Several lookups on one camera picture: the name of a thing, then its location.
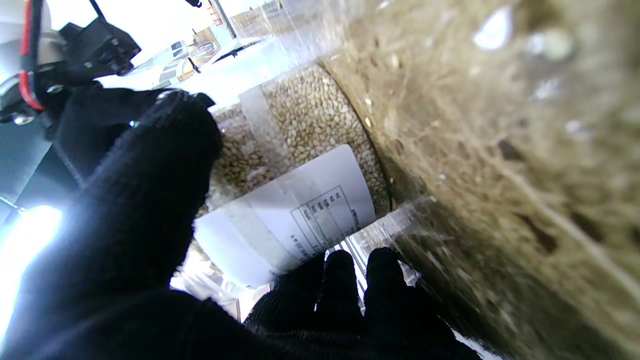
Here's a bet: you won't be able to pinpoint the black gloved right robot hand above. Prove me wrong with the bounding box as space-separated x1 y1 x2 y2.
45 85 216 181

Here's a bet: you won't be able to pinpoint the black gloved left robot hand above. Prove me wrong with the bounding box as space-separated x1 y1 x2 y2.
0 90 483 360

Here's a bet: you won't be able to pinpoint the clear grain jar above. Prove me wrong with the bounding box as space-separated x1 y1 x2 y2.
170 37 441 321

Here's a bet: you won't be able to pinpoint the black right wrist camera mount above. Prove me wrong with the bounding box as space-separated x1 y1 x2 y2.
59 17 142 77

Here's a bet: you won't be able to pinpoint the red and black right arm cables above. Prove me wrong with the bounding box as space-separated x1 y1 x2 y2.
17 0 48 112

